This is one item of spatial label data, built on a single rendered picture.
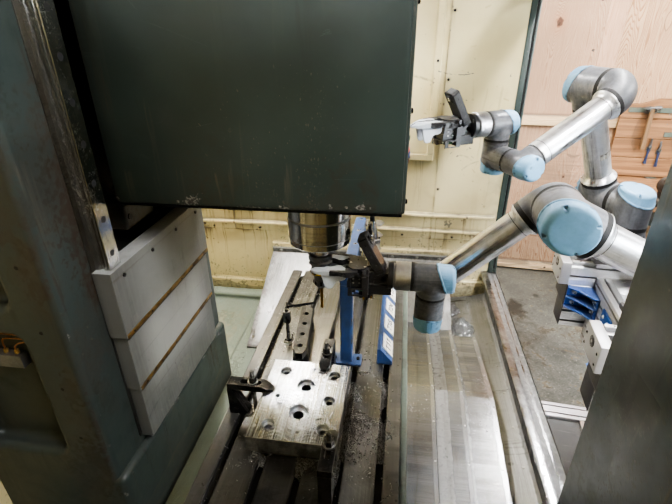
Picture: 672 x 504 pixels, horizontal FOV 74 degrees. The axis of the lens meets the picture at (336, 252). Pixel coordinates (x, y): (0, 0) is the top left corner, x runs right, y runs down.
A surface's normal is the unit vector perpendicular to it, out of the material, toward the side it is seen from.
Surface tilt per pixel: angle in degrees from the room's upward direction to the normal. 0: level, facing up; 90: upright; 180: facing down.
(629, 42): 90
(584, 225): 87
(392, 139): 90
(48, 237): 90
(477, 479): 8
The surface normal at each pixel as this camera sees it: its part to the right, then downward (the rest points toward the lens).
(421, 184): -0.14, 0.45
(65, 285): 0.99, 0.06
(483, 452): -0.03, -0.82
